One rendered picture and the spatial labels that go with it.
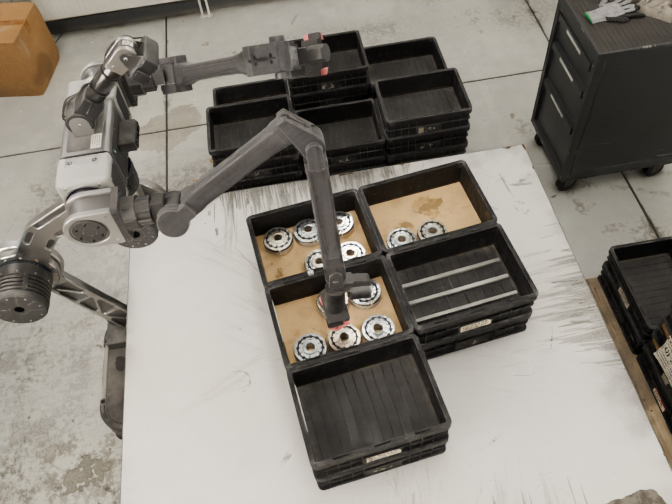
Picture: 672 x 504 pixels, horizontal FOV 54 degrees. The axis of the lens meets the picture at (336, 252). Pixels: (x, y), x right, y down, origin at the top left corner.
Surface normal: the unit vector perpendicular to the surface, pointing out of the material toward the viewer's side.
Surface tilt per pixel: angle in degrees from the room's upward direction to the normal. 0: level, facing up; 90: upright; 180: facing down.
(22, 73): 90
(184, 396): 0
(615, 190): 0
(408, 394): 0
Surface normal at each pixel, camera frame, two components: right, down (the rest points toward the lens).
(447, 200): -0.07, -0.58
